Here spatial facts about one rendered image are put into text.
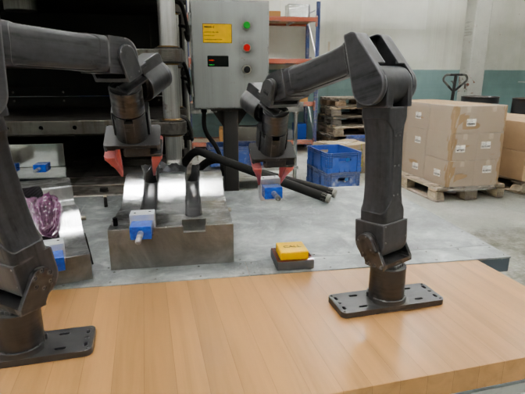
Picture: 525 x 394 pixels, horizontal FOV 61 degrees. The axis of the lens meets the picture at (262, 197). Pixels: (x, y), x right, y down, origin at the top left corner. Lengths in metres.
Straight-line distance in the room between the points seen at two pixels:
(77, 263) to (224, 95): 1.02
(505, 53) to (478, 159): 4.92
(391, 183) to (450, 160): 3.89
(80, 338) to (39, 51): 0.42
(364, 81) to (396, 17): 7.74
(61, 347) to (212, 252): 0.37
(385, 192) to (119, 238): 0.54
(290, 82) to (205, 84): 0.91
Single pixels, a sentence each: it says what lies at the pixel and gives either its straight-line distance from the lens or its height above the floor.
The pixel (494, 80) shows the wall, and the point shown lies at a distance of 9.46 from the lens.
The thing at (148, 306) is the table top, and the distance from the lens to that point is 0.84.
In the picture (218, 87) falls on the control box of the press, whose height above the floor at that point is 1.15.
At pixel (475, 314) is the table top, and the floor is 0.80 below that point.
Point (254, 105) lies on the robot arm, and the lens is 0.99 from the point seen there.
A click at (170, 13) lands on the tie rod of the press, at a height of 1.40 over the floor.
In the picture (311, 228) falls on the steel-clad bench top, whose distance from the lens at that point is 1.20.
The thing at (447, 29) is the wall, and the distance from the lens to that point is 8.91.
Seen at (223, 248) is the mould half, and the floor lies 0.83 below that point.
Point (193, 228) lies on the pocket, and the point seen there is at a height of 0.87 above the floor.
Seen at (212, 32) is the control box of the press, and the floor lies 1.35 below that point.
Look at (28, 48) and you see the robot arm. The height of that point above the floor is 1.23.
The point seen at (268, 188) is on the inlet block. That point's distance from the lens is 1.03.
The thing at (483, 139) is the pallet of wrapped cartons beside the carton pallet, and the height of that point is 0.61.
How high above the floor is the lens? 1.19
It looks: 15 degrees down
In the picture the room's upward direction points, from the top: straight up
